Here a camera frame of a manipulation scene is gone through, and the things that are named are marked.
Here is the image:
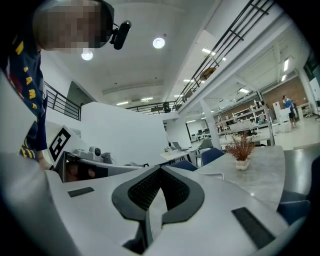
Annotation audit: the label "person's black printed jersey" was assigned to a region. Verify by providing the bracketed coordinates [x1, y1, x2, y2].
[0, 32, 49, 161]

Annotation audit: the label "silver laptop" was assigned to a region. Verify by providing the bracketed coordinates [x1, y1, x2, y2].
[171, 141, 190, 152]

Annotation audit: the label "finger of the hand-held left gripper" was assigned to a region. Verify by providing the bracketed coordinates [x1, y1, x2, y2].
[107, 162, 161, 177]

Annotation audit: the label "round ceiling light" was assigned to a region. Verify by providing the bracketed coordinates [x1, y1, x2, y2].
[80, 48, 94, 62]
[152, 37, 166, 50]

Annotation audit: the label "short black balcony railing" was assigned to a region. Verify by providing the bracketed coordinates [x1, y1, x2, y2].
[43, 80, 82, 122]

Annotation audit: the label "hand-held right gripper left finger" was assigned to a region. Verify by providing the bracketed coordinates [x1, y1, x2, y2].
[44, 165, 162, 256]

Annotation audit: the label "person's left hand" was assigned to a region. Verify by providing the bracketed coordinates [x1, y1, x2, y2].
[65, 163, 97, 182]

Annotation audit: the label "person's head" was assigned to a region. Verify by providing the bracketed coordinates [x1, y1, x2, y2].
[31, 0, 116, 54]

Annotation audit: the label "dark blue upholstered chair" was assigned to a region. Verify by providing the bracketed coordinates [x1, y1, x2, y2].
[200, 147, 226, 167]
[276, 143, 320, 226]
[169, 159, 199, 172]

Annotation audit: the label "black mezzanine railing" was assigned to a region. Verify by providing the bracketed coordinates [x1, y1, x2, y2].
[126, 0, 276, 116]

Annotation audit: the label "person's left forearm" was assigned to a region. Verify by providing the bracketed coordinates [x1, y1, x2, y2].
[37, 149, 55, 173]

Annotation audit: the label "white table black legs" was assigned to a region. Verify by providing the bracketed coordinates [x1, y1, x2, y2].
[159, 146, 201, 164]

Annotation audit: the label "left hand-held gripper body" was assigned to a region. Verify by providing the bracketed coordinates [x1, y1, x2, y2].
[48, 125, 114, 183]

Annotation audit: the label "wooden shelving unit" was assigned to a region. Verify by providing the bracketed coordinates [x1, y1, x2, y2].
[219, 99, 274, 131]

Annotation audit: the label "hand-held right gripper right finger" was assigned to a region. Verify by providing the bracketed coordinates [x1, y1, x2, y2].
[147, 165, 291, 256]

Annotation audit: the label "black head-worn camera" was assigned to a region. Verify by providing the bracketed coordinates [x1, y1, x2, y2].
[109, 20, 133, 51]

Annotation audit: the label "grey shell chair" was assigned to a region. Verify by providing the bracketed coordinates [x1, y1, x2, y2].
[195, 138, 215, 161]

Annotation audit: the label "white round table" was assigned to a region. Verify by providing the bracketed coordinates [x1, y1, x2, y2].
[189, 144, 286, 212]

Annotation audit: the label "dried reddish plant white pot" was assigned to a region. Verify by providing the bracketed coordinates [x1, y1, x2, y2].
[224, 131, 256, 172]

